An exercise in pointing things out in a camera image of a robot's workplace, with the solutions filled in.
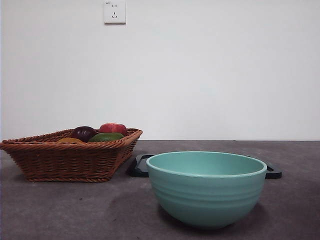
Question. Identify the yellow-orange kiwifruit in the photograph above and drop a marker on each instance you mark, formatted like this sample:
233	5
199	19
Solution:
68	141

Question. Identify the white wall socket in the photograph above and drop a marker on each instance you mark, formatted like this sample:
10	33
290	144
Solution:
115	12

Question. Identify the red apple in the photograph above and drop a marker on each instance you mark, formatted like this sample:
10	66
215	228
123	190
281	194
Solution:
112	128

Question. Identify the green avocado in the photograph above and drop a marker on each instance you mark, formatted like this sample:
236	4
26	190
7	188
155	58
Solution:
105	138

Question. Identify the dark purple fruit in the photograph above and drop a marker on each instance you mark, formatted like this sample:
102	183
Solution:
82	133

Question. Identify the dark rectangular tray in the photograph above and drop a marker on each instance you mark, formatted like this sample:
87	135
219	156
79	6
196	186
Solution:
140	168

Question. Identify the brown wicker basket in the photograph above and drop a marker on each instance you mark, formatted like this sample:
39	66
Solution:
62	162

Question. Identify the teal ribbed bowl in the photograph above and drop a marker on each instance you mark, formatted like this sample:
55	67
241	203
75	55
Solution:
205	200

